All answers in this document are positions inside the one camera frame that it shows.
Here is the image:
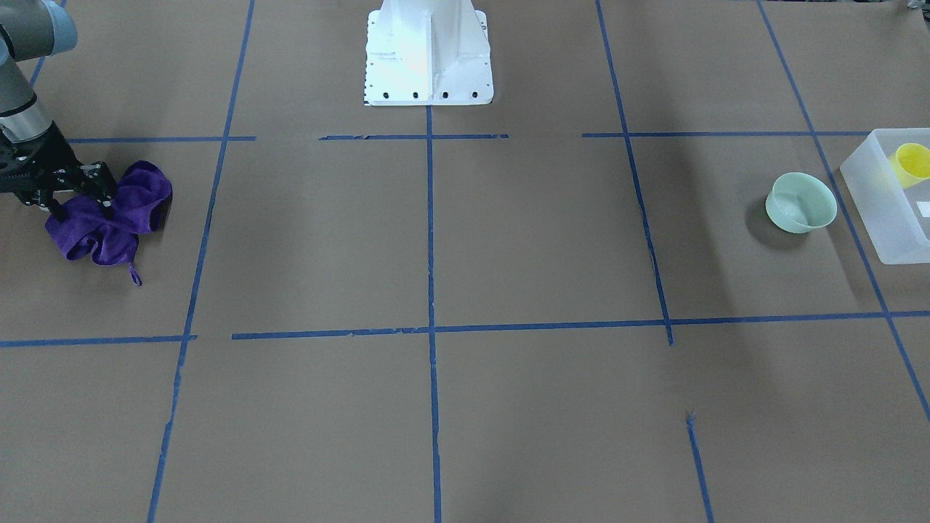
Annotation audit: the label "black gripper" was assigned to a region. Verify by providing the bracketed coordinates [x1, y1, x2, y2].
[1, 122, 118, 223]

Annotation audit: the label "purple cloth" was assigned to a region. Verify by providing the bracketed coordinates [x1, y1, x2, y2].
[44, 161, 173, 287]

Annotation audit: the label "mint green bowl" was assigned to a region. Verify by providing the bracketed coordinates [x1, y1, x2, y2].
[764, 172, 839, 234]

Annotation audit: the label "yellow plastic cup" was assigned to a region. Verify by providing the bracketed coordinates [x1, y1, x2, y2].
[888, 142, 929, 189]

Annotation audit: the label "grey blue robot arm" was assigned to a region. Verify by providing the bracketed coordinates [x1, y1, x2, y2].
[1, 1, 117, 222]

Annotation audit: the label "translucent plastic storage box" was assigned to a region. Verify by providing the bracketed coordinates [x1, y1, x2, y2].
[840, 128, 929, 264]

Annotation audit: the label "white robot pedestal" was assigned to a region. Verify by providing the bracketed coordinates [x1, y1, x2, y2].
[363, 1, 495, 107]

